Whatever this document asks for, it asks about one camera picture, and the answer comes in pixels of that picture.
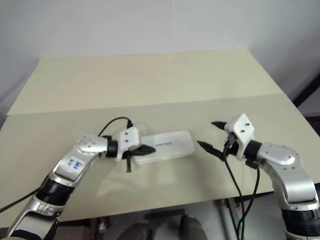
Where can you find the white plastic pencil case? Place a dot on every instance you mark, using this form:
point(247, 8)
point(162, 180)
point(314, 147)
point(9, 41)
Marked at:
point(170, 145)

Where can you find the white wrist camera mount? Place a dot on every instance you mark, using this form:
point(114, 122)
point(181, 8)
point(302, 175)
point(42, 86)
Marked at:
point(128, 137)
point(241, 127)

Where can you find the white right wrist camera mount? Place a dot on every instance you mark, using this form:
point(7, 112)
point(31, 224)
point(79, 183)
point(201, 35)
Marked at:
point(241, 127)

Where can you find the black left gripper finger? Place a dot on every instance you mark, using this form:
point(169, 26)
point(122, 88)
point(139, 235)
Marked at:
point(146, 149)
point(142, 154)

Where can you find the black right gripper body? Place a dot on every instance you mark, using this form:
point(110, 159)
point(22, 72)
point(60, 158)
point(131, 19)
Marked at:
point(230, 147)

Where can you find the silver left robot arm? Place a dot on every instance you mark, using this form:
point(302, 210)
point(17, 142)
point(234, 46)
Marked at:
point(87, 145)

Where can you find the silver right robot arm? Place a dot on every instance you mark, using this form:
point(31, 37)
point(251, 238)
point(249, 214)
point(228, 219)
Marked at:
point(280, 155)

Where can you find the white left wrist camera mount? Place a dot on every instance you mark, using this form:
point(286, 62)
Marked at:
point(128, 137)

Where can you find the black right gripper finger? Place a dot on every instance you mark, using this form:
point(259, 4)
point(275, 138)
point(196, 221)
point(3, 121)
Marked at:
point(211, 149)
point(220, 125)

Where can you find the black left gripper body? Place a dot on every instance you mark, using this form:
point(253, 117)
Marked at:
point(128, 154)

